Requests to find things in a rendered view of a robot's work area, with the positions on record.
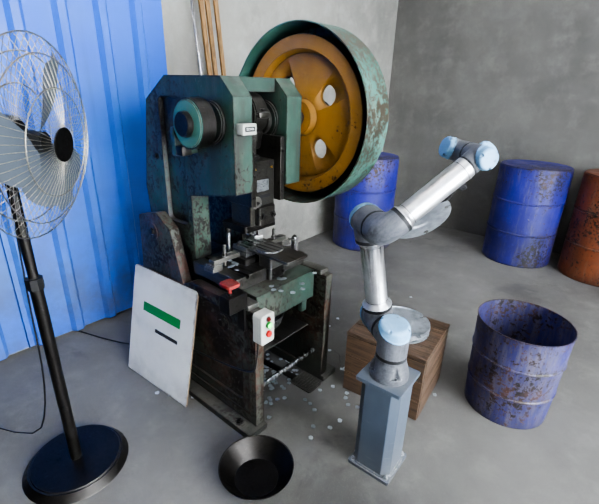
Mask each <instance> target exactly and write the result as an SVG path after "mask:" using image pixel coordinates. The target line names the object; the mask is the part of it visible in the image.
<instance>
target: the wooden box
mask: <svg viewBox="0 0 599 504"><path fill-rule="evenodd" d="M426 318H427V319H428V320H429V322H430V332H429V336H428V337H427V338H426V339H425V340H424V341H422V342H419V343H415V344H409V347H408V354H407V364H408V366H409V367H411V368H413V369H416V370H418V371H420V372H421V373H420V376H419V378H418V379H417V380H416V381H415V383H414V384H413V386H412V392H411V398H410V405H409V411H408V417H409V418H411V419H413V420H416V419H417V418H418V416H419V415H420V413H421V411H422V409H423V407H424V405H425V404H426V402H427V400H428V398H429V396H430V394H431V393H432V391H433V389H434V387H435V385H436V384H437V382H438V379H439V376H440V370H441V365H442V360H443V355H444V350H445V344H446V339H447V334H448V329H449V326H450V324H447V323H444V322H441V321H438V320H435V319H432V318H428V317H426ZM347 334H348V335H347V344H346V356H345V368H344V380H343V388H345V389H347V390H349V391H352V392H354V393H356V394H358V395H360V396H361V389H362V382H361V381H359V380H357V379H356V375H357V374H358V373H359V372H360V371H361V370H362V369H363V368H364V367H365V366H366V365H367V364H368V363H369V362H370V361H371V360H372V359H373V358H374V356H375V354H376V346H377V342H376V340H375V338H374V337H373V335H372V334H371V333H370V331H369V330H368V328H367V327H366V326H365V325H364V324H363V322H362V320H361V319H360V320H359V321H358V322H357V323H356V324H354V325H353V326H352V327H351V328H350V329H349V330H348V331H347Z"/></svg>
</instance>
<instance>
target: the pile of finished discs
mask: <svg viewBox="0 0 599 504"><path fill-rule="evenodd" d="M392 309H393V314H396V315H399V317H403V318H405V319H406V320H407V321H408V322H409V324H410V326H411V338H410V341H409V344H415V343H419V342H422V341H424V340H425V339H426V338H427V337H428V336H429V332H430V322H429V320H428V319H427V318H426V317H423V314H421V313H420V312H418V311H416V310H413V309H410V308H406V307H401V306H392ZM422 317H423V318H422Z"/></svg>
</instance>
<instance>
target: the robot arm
mask: <svg viewBox="0 0 599 504"><path fill-rule="evenodd" d="M439 155H440V156H441V157H443V158H446V159H449V160H452V161H454V162H453V163H452V164H451V165H450V166H448V167H447V168H446V169H445V170H443V171H442V172H441V173H440V174H438V175H437V176H436V177H435V178H433V179H432V180H431V181H430V182H429V183H427V184H426V185H425V186H424V187H422V188H421V189H420V190H419V191H417V192H416V193H415V194H414V195H412V196H411V197H410V198H409V199H408V200H406V201H405V202H404V203H403V204H401V205H400V206H399V207H397V206H394V207H393V208H392V209H390V210H389V211H387V212H384V211H383V210H381V209H380V208H379V207H378V206H377V205H375V204H372V203H367V202H366V203H361V204H359V205H357V206H356V207H354V209H353V210H352V211H351V213H350V216H349V223H350V226H351V227H352V228H353V229H354V236H355V243H356V244H357V245H358V246H360V252H361V262H362V271H363V280H364V289H365V299H364V301H363V302H362V306H361V309H360V317H361V320H362V322H363V324H364V325H365V326H366V327H367V328H368V330H369V331H370V333H371V334H372V335H373V337H374V338H375V340H376V342H377V346H376V354H375V356H374V358H373V360H372V361H371V363H370V366H369V374H370V376H371V378H372V379H373V380H374V381H376V382H377V383H379V384H381V385H384V386H388V387H398V386H402V385H404V384H405V383H407V381H408V379H409V368H408V364H407V354H408V347H409V341H410V338H411V326H410V324H409V322H408V321H407V320H406V319H405V318H403V317H399V315H396V314H393V309H392V301H391V299H390V298H388V297H387V284H386V272H385V260H384V247H383V245H387V244H390V243H392V242H394V241H396V240H398V239H400V238H401V237H403V236H404V235H406V234H407V233H408V232H410V231H411V230H412V229H413V225H414V223H416V222H417V221H418V220H419V219H421V218H422V217H423V216H424V215H426V214H427V213H428V212H429V211H431V210H432V209H433V208H434V207H436V206H437V205H438V204H439V203H441V202H446V201H448V200H449V199H450V198H451V197H452V196H453V194H454V192H456V190H457V189H460V190H461V191H463V190H465V189H467V184H466V182H467V181H468V180H469V179H472V177H473V176H474V175H475V174H476V173H478V172H479V171H480V170H482V171H484V170H485V171H487V170H491V169H492V168H494V167H495V166H496V164H497V162H498V159H499V154H498V151H497V149H496V147H495V146H494V145H493V144H492V143H491V142H489V141H483V142H481V143H479V144H478V143H473V142H469V141H464V140H460V139H458V138H456V137H451V136H448V137H446V138H444V139H443V140H442V142H441V144H440V146H439Z"/></svg>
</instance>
